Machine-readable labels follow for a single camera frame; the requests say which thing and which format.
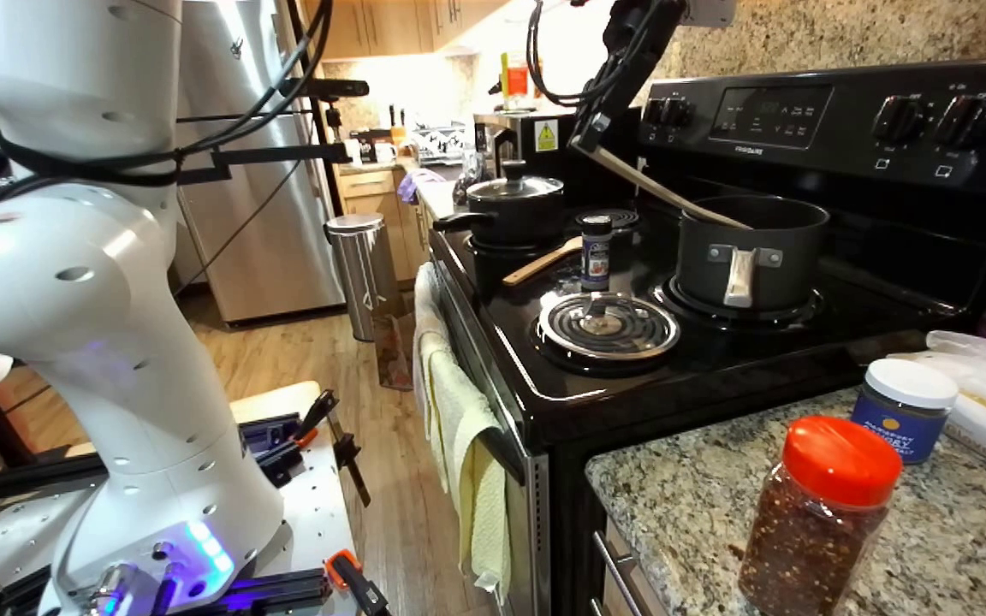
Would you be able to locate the blue label spice bottle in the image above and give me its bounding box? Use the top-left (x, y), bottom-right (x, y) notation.
top-left (575, 212), bottom-right (619, 293)

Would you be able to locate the black camera stand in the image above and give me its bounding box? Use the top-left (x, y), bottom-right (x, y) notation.
top-left (137, 76), bottom-right (372, 195)

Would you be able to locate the pale yellow towel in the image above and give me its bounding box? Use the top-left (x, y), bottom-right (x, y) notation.
top-left (406, 261), bottom-right (516, 610)

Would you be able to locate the stainless steel refrigerator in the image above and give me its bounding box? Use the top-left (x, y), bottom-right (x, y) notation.
top-left (165, 0), bottom-right (348, 327)

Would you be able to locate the dish rack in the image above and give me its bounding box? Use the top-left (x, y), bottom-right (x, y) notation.
top-left (410, 115), bottom-right (477, 166)

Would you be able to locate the orange bottle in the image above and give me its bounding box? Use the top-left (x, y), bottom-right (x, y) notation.
top-left (499, 57), bottom-right (533, 104)

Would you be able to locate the dark grey open pot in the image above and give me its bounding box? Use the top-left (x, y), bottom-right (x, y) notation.
top-left (672, 189), bottom-right (837, 315)

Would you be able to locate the black pot with lid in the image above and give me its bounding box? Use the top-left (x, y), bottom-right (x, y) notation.
top-left (434, 159), bottom-right (572, 261)

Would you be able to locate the orange handled tool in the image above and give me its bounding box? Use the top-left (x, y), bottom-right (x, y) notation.
top-left (321, 549), bottom-right (394, 616)

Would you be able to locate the black clamp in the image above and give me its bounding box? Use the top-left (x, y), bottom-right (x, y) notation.
top-left (328, 429), bottom-right (378, 510)
top-left (232, 391), bottom-right (341, 473)

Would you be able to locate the coil stove burner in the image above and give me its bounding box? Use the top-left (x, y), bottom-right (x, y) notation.
top-left (661, 269), bottom-right (829, 341)
top-left (537, 297), bottom-right (678, 366)

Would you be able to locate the black electric stove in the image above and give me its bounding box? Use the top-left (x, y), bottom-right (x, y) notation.
top-left (427, 57), bottom-right (986, 616)

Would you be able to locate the counter drawer front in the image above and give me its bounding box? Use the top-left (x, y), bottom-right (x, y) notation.
top-left (583, 510), bottom-right (678, 616)

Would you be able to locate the black countertop appliance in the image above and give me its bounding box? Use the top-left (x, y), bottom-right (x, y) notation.
top-left (474, 104), bottom-right (588, 173)

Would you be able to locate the white lid blue jar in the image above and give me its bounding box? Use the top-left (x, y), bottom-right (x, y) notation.
top-left (850, 356), bottom-right (963, 464)

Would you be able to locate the wooden upper cabinet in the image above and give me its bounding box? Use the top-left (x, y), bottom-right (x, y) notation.
top-left (298, 0), bottom-right (495, 62)

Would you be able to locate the orange lid chili jar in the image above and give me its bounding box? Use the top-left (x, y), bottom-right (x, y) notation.
top-left (739, 414), bottom-right (907, 616)

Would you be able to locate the wooden spatula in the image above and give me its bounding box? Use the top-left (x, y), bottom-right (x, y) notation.
top-left (499, 233), bottom-right (588, 291)
top-left (591, 143), bottom-right (755, 233)

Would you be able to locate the wooden base cabinet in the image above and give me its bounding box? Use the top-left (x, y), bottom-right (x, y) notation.
top-left (331, 161), bottom-right (427, 289)

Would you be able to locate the glass pot lid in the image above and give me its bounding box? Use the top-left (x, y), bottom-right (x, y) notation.
top-left (533, 289), bottom-right (685, 370)

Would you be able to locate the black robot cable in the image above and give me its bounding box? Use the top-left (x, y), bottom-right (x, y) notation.
top-left (0, 0), bottom-right (588, 336)

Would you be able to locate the white robot mounting table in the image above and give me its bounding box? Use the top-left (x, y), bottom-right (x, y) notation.
top-left (0, 378), bottom-right (363, 616)

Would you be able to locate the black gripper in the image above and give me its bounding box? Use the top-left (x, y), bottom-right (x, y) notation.
top-left (570, 0), bottom-right (693, 153)

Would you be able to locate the stainless steel trash can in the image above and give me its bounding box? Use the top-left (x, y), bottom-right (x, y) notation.
top-left (321, 212), bottom-right (389, 347)

